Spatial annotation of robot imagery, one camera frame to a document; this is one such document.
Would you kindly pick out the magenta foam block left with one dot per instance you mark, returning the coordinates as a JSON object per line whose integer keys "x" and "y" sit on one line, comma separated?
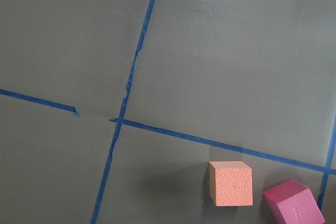
{"x": 293, "y": 202}

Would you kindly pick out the orange foam block far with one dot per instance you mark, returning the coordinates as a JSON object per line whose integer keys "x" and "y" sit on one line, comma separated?
{"x": 230, "y": 183}

